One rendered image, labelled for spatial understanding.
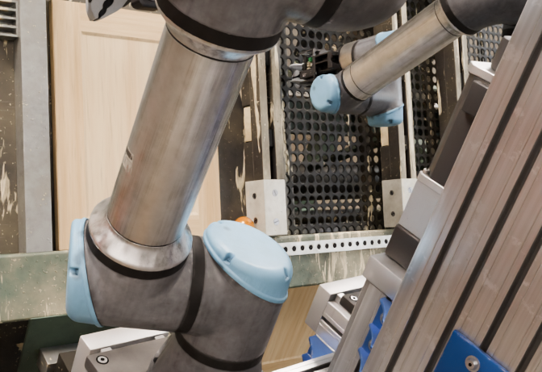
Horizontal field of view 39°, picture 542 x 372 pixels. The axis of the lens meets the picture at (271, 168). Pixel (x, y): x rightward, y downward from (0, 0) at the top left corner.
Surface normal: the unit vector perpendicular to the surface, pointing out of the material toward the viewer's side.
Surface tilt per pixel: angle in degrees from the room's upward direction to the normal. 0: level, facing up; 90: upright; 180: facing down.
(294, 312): 90
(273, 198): 56
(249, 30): 103
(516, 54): 90
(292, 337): 90
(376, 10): 112
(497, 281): 90
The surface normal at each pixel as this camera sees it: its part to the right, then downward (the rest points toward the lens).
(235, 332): 0.11, 0.47
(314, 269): 0.61, -0.08
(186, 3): -0.51, 0.37
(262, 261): 0.42, -0.84
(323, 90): -0.79, 0.00
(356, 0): 0.24, 0.69
